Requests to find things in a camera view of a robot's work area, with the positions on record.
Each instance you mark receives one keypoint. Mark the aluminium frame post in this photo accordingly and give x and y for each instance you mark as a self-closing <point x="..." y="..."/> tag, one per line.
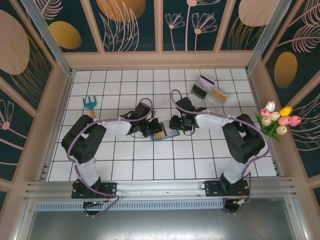
<point x="268" y="35"/>
<point x="50" y="37"/>

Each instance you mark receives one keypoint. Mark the white and gold card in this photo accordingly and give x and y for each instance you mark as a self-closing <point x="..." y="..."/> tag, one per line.
<point x="220" y="94"/>

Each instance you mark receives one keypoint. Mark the aluminium table rail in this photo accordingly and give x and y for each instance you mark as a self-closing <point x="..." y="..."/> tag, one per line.
<point x="160" y="188"/>

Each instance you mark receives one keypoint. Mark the teal garden hand fork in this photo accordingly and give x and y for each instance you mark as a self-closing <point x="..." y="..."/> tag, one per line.
<point x="90" y="106"/>

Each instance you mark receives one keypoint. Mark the gold card with black stripe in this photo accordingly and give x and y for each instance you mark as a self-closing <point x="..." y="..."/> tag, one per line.
<point x="160" y="133"/>

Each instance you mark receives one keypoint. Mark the white card with purple stripe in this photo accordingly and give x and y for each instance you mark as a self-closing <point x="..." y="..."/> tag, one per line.
<point x="207" y="81"/>

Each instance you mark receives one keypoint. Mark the clear acrylic card organizer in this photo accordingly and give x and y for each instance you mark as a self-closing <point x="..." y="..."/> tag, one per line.
<point x="208" y="101"/>

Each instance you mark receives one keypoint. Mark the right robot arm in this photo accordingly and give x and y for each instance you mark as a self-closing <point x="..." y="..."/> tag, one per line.
<point x="245" y="142"/>

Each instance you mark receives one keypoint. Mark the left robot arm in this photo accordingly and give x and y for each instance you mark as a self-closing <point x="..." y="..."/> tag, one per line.
<point x="85" y="142"/>

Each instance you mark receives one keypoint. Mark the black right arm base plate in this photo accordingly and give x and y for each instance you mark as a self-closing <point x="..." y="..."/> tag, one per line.
<point x="211" y="188"/>

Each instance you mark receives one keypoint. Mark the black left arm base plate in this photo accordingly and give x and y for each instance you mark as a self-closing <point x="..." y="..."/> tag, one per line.
<point x="110" y="188"/>

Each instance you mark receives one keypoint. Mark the clear blue plastic box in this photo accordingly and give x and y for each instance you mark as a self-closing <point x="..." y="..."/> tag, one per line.
<point x="172" y="133"/>

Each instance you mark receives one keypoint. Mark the artificial tulip bouquet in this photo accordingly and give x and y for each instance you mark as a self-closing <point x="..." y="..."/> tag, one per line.
<point x="275" y="120"/>

